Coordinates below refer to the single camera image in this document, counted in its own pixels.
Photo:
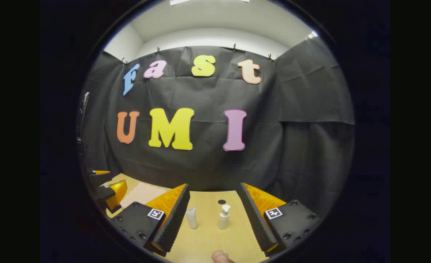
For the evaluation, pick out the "grey metal object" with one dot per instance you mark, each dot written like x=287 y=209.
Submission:
x=85 y=99

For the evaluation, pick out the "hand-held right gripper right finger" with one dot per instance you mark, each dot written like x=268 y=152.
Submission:
x=257 y=223

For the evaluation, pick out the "white ceiling light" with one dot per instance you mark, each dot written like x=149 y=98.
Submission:
x=180 y=2

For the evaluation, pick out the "white pump bottle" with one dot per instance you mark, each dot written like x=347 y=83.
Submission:
x=223 y=221

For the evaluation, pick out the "beige pink suitcase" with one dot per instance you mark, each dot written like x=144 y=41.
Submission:
x=142 y=193

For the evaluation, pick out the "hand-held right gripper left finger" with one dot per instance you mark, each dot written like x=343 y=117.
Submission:
x=173 y=223

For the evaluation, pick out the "white squeeze tube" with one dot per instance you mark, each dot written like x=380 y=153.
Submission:
x=192 y=219

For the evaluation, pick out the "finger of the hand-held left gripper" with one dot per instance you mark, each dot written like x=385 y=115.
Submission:
x=107 y=193
x=99 y=179

